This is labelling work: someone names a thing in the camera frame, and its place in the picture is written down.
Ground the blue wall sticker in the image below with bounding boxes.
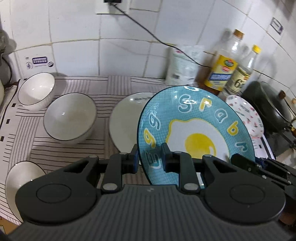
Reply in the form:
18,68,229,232
26,56,54,69

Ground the black wok pan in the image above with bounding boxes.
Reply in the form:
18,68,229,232
241,81,295,148

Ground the pink rabbit carrot plate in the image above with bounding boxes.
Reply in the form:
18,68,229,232
226,95,264,138

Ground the black power cable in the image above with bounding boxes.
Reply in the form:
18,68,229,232
103,0,296,92

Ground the plain white plate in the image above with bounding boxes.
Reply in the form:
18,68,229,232
109,92,154,153

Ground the yellow label oil bottle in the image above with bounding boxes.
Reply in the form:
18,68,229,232
204,29,244,95

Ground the striped white table mat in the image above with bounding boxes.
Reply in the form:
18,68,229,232
0,75,276,227

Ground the white wall socket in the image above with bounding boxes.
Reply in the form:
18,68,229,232
95,0,130,15

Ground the blue fried egg plate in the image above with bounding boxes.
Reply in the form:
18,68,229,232
137,86,255,185

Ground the white bowl black rim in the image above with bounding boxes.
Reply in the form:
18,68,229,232
43,92,97,145
5,161,46,222
18,72,56,111

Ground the white plastic food bag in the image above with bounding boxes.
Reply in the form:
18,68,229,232
166,45,204,85

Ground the clear vinegar bottle yellow cap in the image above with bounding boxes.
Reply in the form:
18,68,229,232
218,45,261,100

